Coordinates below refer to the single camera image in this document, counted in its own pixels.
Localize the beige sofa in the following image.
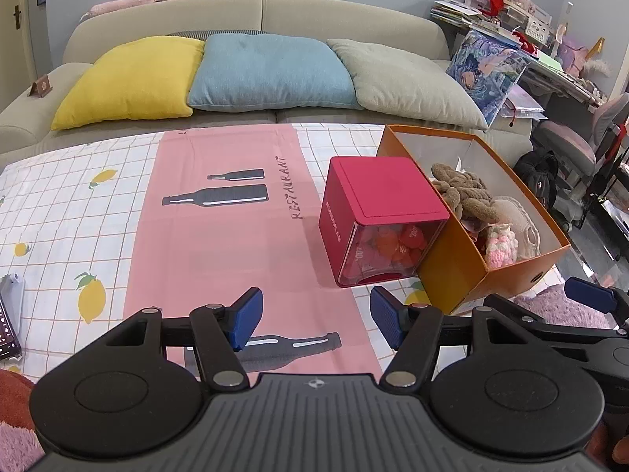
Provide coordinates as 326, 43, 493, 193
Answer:
0, 0, 536, 168

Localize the purple bag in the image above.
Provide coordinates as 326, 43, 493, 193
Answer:
560, 34, 590, 67

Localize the yellow pillow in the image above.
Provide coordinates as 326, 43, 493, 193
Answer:
50, 35, 206, 131

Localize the pink crochet toy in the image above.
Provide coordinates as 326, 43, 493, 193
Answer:
484, 223, 519, 269

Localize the purple plastic folder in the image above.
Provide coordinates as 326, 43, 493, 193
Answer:
501, 83, 548, 121

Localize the blue figure-print pillow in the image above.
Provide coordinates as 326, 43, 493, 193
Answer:
446, 29, 532, 129

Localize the cluttered grey desk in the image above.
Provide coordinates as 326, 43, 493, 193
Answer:
432, 0, 605, 124

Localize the grey-beige pillow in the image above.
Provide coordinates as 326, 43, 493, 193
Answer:
327, 38, 489, 131

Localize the black metal rack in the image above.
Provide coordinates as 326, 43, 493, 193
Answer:
585, 123, 629, 261

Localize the long pink plush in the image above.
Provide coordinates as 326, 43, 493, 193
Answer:
91, 0, 178, 15

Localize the stack of papers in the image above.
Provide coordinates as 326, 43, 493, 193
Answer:
431, 0, 485, 28

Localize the red-brown cloth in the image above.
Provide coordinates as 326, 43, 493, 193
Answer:
0, 371, 35, 433

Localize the orange cardboard box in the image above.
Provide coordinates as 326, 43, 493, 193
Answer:
376, 124, 572, 316

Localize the purple fluffy cloth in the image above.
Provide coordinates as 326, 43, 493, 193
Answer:
513, 282, 617, 328
0, 423, 45, 472

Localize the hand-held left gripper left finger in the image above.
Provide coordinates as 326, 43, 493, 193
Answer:
93, 286, 265, 388

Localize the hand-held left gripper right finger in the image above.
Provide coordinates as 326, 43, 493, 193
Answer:
370, 286, 544, 388

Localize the brown plush toy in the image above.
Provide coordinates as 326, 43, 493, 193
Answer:
431, 162, 499, 224

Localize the red lidded clear box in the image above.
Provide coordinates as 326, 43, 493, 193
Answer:
318, 156, 450, 288

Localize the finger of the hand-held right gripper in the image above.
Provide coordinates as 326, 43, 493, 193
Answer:
564, 278, 629, 328
486, 295, 629, 355

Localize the grey striped cloth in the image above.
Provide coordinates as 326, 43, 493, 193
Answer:
167, 29, 269, 39

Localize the pink checkered printed tablecloth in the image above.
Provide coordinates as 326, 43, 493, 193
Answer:
0, 123, 571, 394

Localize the remote control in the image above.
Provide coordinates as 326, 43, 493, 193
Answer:
0, 273, 25, 360

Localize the pink desk chair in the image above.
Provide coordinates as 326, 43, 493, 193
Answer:
533, 92, 629, 229

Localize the black backpack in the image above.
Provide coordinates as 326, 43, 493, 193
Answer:
513, 150, 558, 210

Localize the white desktop organizer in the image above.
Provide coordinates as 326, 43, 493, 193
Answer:
501, 0, 551, 42

